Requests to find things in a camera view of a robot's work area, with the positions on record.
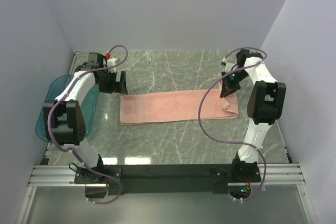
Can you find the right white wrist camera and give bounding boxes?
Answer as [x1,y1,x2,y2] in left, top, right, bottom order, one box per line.
[220,58,237,73]

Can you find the pink towel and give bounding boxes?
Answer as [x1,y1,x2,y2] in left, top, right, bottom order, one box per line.
[120,88,239,125]

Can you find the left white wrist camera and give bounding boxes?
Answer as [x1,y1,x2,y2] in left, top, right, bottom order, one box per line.
[105,54,119,72]

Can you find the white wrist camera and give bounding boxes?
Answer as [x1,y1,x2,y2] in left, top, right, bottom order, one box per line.
[220,58,237,73]
[105,54,119,72]

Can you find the black base bar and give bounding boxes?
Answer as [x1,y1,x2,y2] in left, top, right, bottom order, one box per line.
[74,164,261,195]

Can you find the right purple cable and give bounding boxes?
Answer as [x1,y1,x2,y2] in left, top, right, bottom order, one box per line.
[198,47,268,202]

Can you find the purple cable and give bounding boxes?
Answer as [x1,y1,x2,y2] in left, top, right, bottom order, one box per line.
[48,45,129,205]
[198,47,268,202]

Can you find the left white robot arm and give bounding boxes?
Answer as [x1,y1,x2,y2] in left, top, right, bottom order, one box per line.
[43,51,128,183]

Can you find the teal plastic tray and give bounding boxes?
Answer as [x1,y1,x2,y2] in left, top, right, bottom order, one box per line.
[35,74,100,145]

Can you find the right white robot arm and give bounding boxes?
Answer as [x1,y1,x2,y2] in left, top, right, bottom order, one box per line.
[220,47,286,182]

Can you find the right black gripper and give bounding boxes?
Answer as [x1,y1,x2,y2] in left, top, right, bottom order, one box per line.
[220,68,248,99]

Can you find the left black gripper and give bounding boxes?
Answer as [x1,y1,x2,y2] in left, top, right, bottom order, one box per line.
[97,70,128,94]

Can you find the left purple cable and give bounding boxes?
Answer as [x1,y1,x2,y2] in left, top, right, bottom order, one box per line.
[48,45,129,205]

